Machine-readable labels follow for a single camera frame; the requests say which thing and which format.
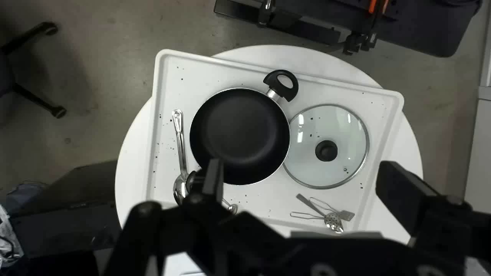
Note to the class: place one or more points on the glass lid with black knob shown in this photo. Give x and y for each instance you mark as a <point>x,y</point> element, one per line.
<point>316,122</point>

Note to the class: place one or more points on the low black case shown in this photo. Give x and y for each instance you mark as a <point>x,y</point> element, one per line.
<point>76,193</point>

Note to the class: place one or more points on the crumpled plastic bag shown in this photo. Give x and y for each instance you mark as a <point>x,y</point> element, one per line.
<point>7,234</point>

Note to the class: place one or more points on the large metal serving spoon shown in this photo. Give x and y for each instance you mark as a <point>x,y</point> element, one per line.
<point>179,185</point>

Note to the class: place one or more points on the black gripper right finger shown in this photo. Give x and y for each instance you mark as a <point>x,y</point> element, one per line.
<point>403,188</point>

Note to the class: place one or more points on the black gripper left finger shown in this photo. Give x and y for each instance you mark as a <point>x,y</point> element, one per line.
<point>211,178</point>

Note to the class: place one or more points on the white plastic tray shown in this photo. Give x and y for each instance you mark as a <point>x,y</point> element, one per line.
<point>204,76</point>

